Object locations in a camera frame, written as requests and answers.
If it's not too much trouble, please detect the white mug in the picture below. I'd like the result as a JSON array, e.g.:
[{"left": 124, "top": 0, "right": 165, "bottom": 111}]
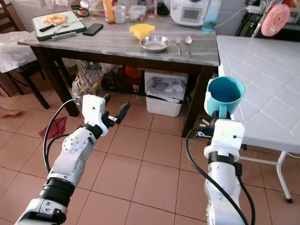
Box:
[{"left": 113, "top": 5, "right": 128, "bottom": 24}]

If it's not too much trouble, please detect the orange sauce bottle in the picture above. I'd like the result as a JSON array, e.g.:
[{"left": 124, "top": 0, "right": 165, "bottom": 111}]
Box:
[{"left": 103, "top": 0, "right": 115, "bottom": 24}]

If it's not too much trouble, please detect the white charger plug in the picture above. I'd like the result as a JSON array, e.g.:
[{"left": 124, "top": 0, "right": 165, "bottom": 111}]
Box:
[{"left": 246, "top": 5, "right": 262, "bottom": 14}]

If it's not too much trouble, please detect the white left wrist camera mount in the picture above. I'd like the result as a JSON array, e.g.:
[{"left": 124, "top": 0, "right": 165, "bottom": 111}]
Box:
[{"left": 82, "top": 95, "right": 107, "bottom": 136}]

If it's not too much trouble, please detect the printed paper bag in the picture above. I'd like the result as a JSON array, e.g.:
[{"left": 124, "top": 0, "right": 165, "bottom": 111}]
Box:
[{"left": 73, "top": 61, "right": 104, "bottom": 99}]

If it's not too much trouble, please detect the grey topped wooden table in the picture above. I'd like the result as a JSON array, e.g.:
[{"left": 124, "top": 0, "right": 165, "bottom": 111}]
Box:
[{"left": 18, "top": 9, "right": 220, "bottom": 138}]

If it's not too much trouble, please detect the pink round fan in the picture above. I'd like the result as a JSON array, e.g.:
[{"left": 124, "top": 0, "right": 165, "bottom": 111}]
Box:
[{"left": 261, "top": 4, "right": 291, "bottom": 38}]

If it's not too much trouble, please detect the clear teal capped water bottle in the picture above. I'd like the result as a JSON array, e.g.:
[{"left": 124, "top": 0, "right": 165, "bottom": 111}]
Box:
[{"left": 202, "top": 0, "right": 222, "bottom": 33}]

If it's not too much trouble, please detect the white kitchen machine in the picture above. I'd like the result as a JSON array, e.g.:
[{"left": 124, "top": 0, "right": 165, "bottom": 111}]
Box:
[{"left": 170, "top": 0, "right": 211, "bottom": 27}]

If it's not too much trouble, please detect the black smartphone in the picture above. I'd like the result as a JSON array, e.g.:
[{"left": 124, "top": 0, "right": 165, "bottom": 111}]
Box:
[{"left": 82, "top": 23, "right": 104, "bottom": 37}]

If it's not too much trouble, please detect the white tiled table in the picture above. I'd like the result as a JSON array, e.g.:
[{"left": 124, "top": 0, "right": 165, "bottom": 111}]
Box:
[{"left": 216, "top": 35, "right": 300, "bottom": 203}]

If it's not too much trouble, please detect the black bag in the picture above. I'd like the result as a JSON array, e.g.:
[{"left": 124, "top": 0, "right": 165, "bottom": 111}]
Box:
[{"left": 234, "top": 0, "right": 270, "bottom": 38}]

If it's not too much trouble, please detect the person's bare foot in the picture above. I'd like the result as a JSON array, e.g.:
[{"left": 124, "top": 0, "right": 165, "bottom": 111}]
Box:
[{"left": 0, "top": 105, "right": 22, "bottom": 118}]

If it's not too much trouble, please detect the stainless steel plate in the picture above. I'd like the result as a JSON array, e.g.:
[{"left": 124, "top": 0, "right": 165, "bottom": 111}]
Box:
[{"left": 140, "top": 35, "right": 171, "bottom": 53}]

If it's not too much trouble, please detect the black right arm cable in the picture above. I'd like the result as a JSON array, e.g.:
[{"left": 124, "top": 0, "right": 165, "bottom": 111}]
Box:
[{"left": 185, "top": 127, "right": 256, "bottom": 225}]

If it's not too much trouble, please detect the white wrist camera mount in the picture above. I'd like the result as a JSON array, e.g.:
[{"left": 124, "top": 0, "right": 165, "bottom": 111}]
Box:
[
  {"left": 204, "top": 119, "right": 246, "bottom": 157},
  {"left": 82, "top": 95, "right": 107, "bottom": 136}
]

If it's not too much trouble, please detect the dark green cutting board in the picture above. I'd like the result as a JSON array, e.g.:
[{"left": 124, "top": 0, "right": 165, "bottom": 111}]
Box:
[{"left": 32, "top": 10, "right": 87, "bottom": 41}]

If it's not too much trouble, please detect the dark wooden chair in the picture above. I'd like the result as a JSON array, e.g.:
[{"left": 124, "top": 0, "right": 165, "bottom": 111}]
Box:
[{"left": 0, "top": 2, "right": 47, "bottom": 97}]

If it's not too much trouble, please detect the red cloth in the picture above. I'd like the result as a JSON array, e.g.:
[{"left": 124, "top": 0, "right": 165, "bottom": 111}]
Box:
[{"left": 38, "top": 116, "right": 68, "bottom": 139}]

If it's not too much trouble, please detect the flat bread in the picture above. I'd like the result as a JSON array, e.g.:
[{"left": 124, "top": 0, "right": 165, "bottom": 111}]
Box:
[{"left": 43, "top": 14, "right": 67, "bottom": 25}]

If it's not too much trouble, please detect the teal mug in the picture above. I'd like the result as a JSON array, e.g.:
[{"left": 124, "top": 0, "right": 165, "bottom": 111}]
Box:
[{"left": 204, "top": 76, "right": 246, "bottom": 119}]

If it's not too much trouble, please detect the small clear lidded container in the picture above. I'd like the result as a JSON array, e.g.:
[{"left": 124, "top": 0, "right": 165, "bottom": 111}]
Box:
[{"left": 127, "top": 5, "right": 147, "bottom": 22}]

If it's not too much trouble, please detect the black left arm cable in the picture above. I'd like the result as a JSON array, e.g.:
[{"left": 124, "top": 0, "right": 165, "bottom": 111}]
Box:
[{"left": 42, "top": 97, "right": 85, "bottom": 174}]

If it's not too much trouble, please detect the yellow plastic bowl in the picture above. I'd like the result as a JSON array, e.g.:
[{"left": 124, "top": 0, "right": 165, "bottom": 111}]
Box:
[{"left": 129, "top": 23, "right": 156, "bottom": 40}]

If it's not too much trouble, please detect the silver spoon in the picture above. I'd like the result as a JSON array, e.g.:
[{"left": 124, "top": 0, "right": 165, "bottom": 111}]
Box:
[{"left": 184, "top": 35, "right": 194, "bottom": 58}]

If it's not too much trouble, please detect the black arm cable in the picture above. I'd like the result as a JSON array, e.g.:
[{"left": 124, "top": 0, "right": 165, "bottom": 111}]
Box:
[
  {"left": 185, "top": 127, "right": 256, "bottom": 225},
  {"left": 42, "top": 97, "right": 85, "bottom": 174}
]

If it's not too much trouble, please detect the white cloth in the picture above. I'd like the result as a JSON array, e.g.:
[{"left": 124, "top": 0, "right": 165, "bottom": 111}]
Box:
[{"left": 0, "top": 32, "right": 39, "bottom": 73}]

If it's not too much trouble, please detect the dark crate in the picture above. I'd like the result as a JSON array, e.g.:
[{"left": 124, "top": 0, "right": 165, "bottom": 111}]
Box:
[{"left": 102, "top": 66, "right": 145, "bottom": 94}]

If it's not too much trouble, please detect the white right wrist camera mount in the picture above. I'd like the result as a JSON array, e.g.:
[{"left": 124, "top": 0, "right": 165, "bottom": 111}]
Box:
[{"left": 204, "top": 119, "right": 246, "bottom": 157}]

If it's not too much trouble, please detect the white plastic bin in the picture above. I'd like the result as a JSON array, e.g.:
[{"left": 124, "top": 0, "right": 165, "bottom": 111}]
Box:
[{"left": 144, "top": 70, "right": 188, "bottom": 117}]

